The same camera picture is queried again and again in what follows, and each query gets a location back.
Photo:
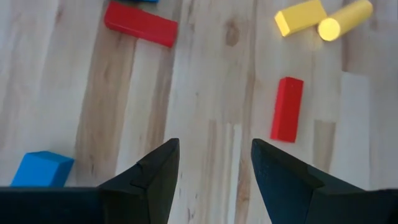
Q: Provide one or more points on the blue small cube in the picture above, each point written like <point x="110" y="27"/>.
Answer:
<point x="42" y="169"/>

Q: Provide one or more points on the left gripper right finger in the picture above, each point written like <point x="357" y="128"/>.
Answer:
<point x="289" y="193"/>

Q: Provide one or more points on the yellow wooden cylinder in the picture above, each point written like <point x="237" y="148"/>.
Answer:
<point x="345" y="20"/>

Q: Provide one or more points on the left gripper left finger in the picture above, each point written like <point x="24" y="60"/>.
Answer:
<point x="146" y="193"/>

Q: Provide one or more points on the red wooden block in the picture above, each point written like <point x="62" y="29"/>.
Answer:
<point x="140" y="23"/>
<point x="286" y="109"/>

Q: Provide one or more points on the yellow wooden block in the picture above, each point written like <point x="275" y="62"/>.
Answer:
<point x="300" y="17"/>

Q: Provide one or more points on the blue wooden block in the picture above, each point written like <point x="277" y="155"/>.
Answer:
<point x="143" y="1"/>

